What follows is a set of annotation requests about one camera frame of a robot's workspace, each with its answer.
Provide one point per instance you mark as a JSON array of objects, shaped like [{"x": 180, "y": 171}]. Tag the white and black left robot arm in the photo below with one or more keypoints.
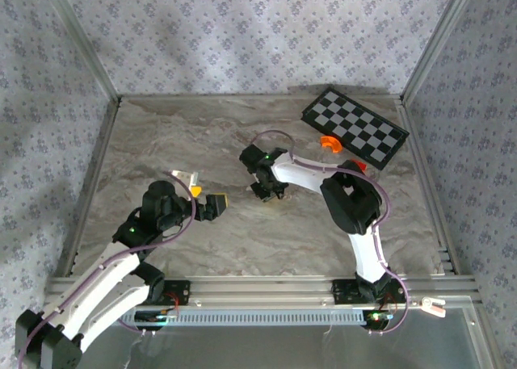
[{"x": 101, "y": 288}]

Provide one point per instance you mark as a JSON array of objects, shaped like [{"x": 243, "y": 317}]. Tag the black grey folded chessboard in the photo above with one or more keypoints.
[{"x": 355, "y": 122}]

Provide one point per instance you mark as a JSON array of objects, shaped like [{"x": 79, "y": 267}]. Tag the white red tag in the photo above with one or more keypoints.
[{"x": 433, "y": 307}]

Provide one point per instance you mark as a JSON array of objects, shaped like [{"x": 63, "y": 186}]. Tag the aluminium corner post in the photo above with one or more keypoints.
[
  {"x": 436, "y": 42},
  {"x": 84, "y": 42}
]

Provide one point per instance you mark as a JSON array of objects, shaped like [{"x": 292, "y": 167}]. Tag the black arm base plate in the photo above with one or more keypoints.
[
  {"x": 182, "y": 292},
  {"x": 343, "y": 292}
]

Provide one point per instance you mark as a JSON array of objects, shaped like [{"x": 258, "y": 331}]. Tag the small controller board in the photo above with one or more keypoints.
[
  {"x": 155, "y": 316},
  {"x": 377, "y": 317}
]

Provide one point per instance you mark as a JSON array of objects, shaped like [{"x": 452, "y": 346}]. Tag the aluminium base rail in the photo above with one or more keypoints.
[{"x": 258, "y": 290}]

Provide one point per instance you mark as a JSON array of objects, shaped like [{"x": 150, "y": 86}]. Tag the red block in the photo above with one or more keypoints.
[{"x": 360, "y": 166}]

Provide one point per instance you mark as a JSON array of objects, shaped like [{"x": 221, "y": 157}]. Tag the aluminium side rail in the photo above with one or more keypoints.
[
  {"x": 92, "y": 183},
  {"x": 427, "y": 183}
]

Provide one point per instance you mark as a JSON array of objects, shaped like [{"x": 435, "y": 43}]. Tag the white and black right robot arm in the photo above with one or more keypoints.
[{"x": 351, "y": 207}]

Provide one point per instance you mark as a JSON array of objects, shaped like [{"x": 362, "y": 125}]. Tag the grey metal sheet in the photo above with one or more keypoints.
[{"x": 258, "y": 349}]

